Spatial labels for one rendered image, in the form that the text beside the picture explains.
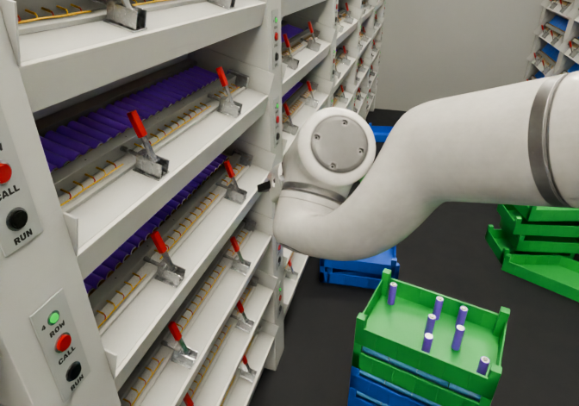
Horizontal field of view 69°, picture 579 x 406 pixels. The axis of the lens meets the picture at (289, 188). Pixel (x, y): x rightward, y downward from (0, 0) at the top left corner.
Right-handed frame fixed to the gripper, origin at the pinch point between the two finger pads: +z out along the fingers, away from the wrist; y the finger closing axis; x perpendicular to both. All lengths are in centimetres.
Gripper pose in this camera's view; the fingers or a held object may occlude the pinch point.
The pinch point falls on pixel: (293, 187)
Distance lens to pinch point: 73.8
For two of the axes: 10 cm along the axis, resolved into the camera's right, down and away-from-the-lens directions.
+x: -1.5, -9.8, 1.2
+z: -1.4, 1.4, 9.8
